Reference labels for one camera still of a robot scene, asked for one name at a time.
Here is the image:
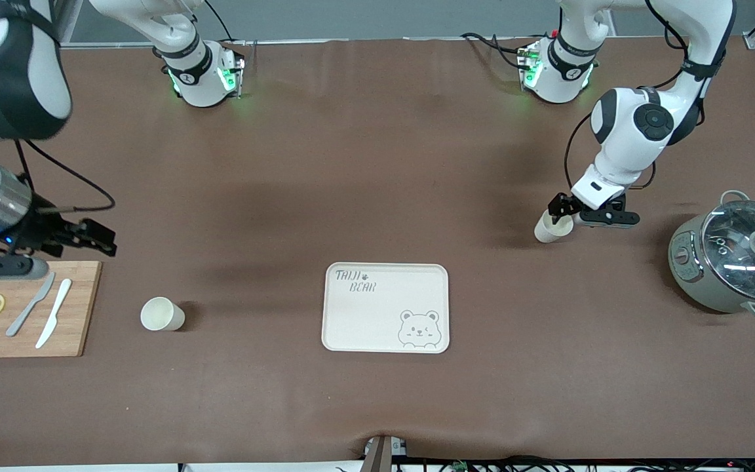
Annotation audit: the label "white plastic cup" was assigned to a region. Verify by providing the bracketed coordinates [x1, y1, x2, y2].
[140, 296, 186, 332]
[533, 208, 575, 244]

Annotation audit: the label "beige bear print tray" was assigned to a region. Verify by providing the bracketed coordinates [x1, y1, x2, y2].
[321, 262, 450, 355]

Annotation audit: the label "bamboo cutting board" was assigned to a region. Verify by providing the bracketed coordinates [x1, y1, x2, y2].
[0, 261, 103, 359]

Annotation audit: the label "white plastic knife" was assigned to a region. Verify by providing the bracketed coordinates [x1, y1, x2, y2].
[35, 279, 73, 349]

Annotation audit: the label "grey plastic knife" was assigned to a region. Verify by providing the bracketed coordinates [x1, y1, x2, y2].
[6, 272, 56, 338]

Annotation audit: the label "grey pot with glass lid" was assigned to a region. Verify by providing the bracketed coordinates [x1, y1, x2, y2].
[668, 190, 755, 321]

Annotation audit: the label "glass pot lid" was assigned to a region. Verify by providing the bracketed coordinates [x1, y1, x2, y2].
[701, 200, 755, 304]

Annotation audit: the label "brown table cover mat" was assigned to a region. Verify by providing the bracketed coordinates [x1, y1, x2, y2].
[0, 36, 755, 467]

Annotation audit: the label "black left arm base cables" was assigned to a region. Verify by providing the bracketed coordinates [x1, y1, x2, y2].
[461, 31, 530, 69]

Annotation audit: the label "black right arm base cable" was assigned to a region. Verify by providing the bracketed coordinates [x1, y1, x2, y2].
[204, 0, 235, 43]

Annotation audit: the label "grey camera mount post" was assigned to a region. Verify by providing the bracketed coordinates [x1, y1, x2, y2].
[363, 434, 409, 472]

